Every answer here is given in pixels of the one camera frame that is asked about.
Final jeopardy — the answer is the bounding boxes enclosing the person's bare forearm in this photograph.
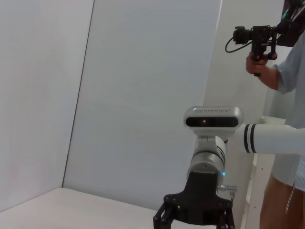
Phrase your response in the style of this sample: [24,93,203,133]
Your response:
[258,63,286,91]

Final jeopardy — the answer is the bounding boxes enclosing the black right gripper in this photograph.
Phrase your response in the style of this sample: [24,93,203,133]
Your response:
[152,171,236,229]

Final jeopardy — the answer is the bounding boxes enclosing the right wrist cable with connectors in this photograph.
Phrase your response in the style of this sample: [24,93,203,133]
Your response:
[218,185,238,203]

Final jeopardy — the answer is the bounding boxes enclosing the person's hand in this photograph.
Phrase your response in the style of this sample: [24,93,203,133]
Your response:
[245,51,278,75]

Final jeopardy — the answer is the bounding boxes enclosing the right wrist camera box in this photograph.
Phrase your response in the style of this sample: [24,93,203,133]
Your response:
[183,106,244,138]

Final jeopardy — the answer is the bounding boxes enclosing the black handheld camera rig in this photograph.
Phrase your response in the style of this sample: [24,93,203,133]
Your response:
[224,0,305,77]

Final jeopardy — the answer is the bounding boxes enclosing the person in light blue shirt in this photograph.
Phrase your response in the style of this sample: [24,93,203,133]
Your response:
[261,31,305,229]

